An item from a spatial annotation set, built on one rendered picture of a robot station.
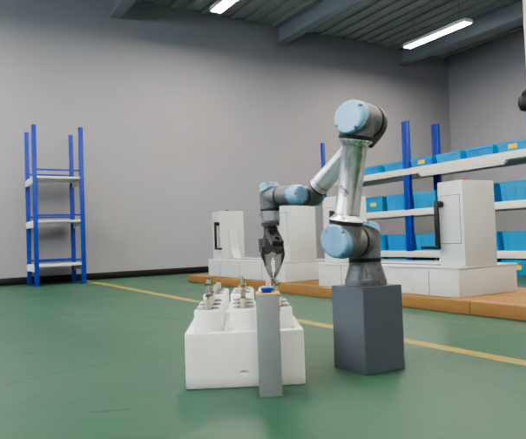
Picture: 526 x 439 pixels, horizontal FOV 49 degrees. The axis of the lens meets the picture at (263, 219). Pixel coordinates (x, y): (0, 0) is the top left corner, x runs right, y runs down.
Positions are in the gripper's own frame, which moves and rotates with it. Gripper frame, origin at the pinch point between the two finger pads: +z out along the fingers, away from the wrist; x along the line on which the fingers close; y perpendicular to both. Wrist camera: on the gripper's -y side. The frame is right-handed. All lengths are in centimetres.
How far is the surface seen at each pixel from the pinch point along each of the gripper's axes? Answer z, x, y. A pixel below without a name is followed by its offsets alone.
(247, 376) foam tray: 30.9, 18.1, -27.3
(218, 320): 12.8, 26.0, -21.0
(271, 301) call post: 5.5, 13.3, -41.7
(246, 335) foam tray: 17.7, 17.9, -27.3
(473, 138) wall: -191, -628, 743
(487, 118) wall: -221, -637, 711
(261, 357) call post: 22.3, 16.8, -40.9
